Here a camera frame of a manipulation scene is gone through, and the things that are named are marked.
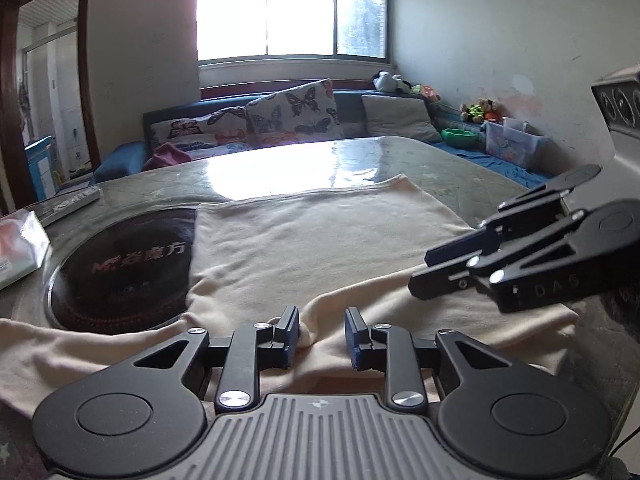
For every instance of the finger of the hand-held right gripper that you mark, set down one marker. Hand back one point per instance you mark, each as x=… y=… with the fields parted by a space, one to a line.
x=540 y=275
x=465 y=250

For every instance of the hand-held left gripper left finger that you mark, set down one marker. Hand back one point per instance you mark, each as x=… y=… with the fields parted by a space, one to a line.
x=292 y=332

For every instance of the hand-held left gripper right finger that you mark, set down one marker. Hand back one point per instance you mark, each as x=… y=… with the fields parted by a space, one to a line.
x=352 y=334

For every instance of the cream fleece garment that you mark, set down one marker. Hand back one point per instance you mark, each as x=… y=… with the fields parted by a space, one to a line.
x=310 y=240

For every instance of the clear plastic storage box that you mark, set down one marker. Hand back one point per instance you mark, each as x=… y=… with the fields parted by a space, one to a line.
x=512 y=145

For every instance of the green bowl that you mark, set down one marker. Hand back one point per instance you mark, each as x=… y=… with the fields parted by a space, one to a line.
x=459 y=137

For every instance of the brown and green plush toys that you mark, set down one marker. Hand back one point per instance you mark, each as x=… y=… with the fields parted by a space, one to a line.
x=481 y=110

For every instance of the grey pillow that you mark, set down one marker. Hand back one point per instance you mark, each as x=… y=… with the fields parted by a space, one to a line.
x=400 y=115

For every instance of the orange and green toy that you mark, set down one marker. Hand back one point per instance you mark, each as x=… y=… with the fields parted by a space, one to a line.
x=426 y=93

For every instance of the round black induction cooktop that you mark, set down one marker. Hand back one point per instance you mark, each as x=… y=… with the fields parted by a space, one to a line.
x=120 y=280

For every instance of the panda plush toy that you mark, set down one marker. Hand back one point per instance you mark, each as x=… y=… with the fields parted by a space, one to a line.
x=390 y=81

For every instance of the pink cloth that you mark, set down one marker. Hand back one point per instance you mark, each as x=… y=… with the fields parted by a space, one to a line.
x=167 y=156

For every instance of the square butterfly print pillow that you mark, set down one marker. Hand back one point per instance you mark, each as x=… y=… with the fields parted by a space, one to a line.
x=295 y=112

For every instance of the wide butterfly print pillow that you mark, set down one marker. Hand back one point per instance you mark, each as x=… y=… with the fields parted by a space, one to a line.
x=200 y=130

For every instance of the blue sofa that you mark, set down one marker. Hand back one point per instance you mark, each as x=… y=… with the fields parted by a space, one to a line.
x=115 y=160

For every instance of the grey remote control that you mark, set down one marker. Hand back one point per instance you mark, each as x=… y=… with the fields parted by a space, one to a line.
x=70 y=205

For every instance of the large pink tissue pack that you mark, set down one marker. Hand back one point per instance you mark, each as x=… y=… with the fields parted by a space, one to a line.
x=20 y=250

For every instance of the window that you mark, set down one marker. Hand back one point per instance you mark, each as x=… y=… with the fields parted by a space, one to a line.
x=290 y=10

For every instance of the blue box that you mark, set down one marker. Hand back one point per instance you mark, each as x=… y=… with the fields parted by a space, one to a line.
x=42 y=167

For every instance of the dark wooden door frame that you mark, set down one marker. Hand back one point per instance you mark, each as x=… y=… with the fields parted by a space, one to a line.
x=7 y=85

